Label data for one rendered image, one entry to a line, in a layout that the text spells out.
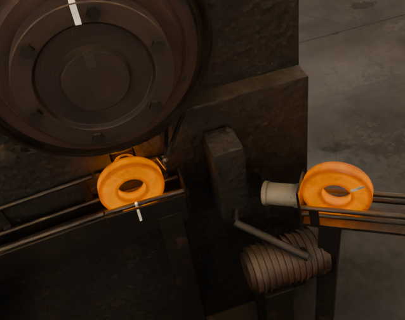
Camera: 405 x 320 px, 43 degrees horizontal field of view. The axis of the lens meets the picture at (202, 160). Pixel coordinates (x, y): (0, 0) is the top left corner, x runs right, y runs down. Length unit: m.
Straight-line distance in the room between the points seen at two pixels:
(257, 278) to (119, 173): 0.43
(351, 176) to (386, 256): 0.89
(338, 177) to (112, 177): 0.50
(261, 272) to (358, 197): 0.30
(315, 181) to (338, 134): 1.29
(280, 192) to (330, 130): 1.28
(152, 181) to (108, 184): 0.10
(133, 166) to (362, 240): 1.10
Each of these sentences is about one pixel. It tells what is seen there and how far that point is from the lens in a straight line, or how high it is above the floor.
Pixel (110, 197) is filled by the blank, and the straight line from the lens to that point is 1.23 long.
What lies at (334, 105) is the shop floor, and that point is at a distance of 2.65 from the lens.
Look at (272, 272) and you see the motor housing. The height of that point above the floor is 0.51.
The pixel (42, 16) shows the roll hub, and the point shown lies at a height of 1.24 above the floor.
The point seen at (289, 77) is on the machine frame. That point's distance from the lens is 1.28.
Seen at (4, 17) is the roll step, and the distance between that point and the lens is 0.91.
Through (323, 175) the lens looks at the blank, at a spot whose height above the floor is 0.77.
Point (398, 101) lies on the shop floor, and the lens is 2.70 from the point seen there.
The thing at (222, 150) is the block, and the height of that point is 0.80.
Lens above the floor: 1.58
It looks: 42 degrees down
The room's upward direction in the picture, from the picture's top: 10 degrees counter-clockwise
